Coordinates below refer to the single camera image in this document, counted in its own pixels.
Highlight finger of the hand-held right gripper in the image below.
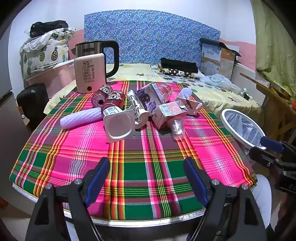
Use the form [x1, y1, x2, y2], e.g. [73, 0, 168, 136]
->
[249, 146, 279, 168]
[260, 136, 285, 154]

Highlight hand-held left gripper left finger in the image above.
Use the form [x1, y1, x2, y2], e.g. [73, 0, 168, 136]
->
[24, 157, 111, 241]

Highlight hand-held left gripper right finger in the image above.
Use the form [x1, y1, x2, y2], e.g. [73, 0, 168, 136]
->
[183, 157, 269, 241]

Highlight white yogurt cup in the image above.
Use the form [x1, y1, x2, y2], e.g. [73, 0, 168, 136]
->
[103, 107, 136, 143]

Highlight crushed patterned paper cup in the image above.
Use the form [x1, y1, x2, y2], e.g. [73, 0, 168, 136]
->
[127, 90, 149, 129]

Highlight red cartoon face can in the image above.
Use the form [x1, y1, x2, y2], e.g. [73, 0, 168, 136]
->
[102, 91, 125, 112]
[91, 85, 113, 107]

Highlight short white foam net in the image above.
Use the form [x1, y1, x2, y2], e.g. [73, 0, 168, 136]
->
[179, 88, 193, 100]

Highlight pink green plaid tablecloth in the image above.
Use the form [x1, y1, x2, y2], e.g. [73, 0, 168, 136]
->
[9, 80, 257, 220]

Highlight white plastic stool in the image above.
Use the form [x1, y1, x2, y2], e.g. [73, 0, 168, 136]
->
[252, 174, 273, 232]

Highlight metal-rimmed round table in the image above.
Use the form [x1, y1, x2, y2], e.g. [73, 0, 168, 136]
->
[11, 181, 255, 229]

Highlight wooden round table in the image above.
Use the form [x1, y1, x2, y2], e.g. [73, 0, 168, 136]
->
[239, 72, 296, 149]

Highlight metal basin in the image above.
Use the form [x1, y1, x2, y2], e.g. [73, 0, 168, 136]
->
[270, 82, 292, 100]

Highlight long white foam net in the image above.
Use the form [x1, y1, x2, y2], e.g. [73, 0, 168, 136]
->
[60, 107, 103, 129]

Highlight white chest cabinet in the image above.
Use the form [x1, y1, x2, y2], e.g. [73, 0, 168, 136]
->
[232, 62, 262, 93]

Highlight open pink paper box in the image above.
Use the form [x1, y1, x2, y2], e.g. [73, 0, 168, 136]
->
[176, 96, 203, 116]

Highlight pink barcode carton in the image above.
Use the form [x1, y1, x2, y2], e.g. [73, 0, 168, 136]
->
[151, 102, 188, 130]

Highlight white plastic bag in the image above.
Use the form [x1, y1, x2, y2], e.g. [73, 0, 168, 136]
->
[200, 74, 233, 91]

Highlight purple milk carton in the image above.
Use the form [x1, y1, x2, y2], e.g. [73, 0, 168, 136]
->
[135, 82, 167, 116]

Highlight brown cardboard box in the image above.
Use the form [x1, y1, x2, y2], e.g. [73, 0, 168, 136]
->
[218, 43, 242, 80]

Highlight black suitcase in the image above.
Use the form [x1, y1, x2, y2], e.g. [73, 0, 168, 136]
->
[16, 83, 49, 132]

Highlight white fruit print cloth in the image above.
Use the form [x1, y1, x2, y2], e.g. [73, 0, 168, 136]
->
[150, 64, 229, 92]

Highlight pink storage box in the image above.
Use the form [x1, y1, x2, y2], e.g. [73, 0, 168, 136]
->
[26, 59, 77, 98]

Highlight green curtain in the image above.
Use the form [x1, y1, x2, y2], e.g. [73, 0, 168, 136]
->
[251, 0, 296, 86]

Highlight brown polka dot cloth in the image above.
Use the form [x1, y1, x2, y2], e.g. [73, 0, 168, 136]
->
[158, 66, 197, 77]

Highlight black folded clothes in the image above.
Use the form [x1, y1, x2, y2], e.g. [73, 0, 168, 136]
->
[160, 57, 199, 72]

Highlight stainless steel electric kettle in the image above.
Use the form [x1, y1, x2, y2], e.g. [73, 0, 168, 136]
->
[69, 40, 120, 82]

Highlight pineapple print quilt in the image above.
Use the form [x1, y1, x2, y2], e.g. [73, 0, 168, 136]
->
[20, 27, 77, 80]

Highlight blue floral headboard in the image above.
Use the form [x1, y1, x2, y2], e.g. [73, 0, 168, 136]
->
[84, 13, 221, 70]

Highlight black bag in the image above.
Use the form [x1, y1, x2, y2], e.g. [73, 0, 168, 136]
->
[30, 20, 68, 37]

